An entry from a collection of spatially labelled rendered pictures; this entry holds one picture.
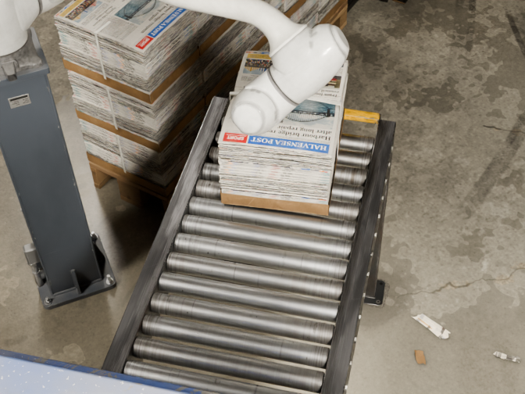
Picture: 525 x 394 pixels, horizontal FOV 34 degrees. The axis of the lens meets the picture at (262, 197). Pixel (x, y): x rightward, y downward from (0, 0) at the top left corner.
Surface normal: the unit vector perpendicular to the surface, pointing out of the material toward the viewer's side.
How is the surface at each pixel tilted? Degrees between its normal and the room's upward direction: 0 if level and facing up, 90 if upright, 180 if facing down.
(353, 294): 0
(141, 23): 1
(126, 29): 0
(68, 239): 90
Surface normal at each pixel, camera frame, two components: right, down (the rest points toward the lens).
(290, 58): -0.33, 0.24
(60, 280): 0.38, 0.68
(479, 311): -0.03, -0.67
